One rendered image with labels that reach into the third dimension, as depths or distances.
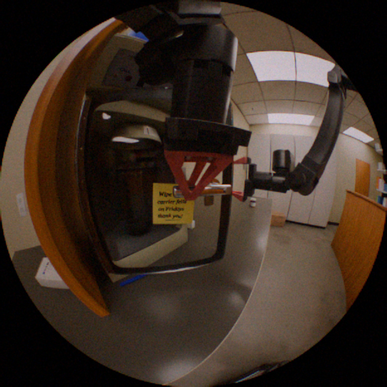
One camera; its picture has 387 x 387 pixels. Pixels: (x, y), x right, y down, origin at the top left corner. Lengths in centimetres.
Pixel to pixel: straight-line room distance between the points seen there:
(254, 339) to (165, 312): 110
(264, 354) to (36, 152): 149
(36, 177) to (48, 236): 8
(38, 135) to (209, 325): 42
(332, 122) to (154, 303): 61
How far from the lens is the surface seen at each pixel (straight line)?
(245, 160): 36
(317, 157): 34
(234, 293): 34
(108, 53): 30
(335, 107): 43
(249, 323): 134
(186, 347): 29
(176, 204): 20
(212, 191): 16
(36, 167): 20
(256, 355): 133
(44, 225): 21
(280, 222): 295
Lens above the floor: 123
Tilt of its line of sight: 13 degrees down
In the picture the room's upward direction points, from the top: straight up
